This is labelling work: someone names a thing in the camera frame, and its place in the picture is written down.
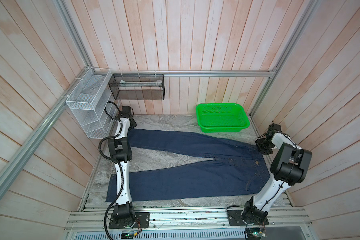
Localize aluminium frame right post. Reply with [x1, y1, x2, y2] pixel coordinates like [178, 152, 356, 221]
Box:
[249, 1, 322, 120]

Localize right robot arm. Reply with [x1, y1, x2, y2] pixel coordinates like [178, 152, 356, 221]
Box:
[241, 132, 313, 225]

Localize aluminium frame back bar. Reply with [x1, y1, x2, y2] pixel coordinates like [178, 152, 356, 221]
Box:
[100, 69, 276, 78]

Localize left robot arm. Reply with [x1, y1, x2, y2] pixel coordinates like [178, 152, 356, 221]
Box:
[107, 118, 136, 228]

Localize aluminium frame left bar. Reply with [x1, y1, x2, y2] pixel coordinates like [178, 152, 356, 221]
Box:
[0, 66, 91, 201]

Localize aluminium front rail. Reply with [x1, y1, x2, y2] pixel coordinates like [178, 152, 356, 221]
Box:
[62, 206, 313, 240]

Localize black mesh wall basket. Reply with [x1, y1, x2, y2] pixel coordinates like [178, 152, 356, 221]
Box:
[109, 74, 166, 101]

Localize green plastic basket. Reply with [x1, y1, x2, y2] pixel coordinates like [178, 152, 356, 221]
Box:
[196, 103, 250, 133]

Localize dark blue denim trousers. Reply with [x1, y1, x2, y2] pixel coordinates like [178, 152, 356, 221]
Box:
[105, 128, 271, 203]

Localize aluminium frame bar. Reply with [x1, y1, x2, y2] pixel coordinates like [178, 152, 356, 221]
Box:
[0, 66, 91, 201]
[100, 69, 276, 78]

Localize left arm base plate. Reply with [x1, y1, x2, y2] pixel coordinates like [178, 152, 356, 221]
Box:
[108, 212, 150, 230]

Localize white wire mesh shelf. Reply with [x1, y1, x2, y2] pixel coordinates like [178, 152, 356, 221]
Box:
[66, 68, 116, 139]

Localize black corrugated cable hose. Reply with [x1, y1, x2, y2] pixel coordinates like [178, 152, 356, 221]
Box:
[98, 101, 125, 240]

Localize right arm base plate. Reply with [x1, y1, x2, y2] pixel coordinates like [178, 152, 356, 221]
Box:
[227, 210, 269, 226]

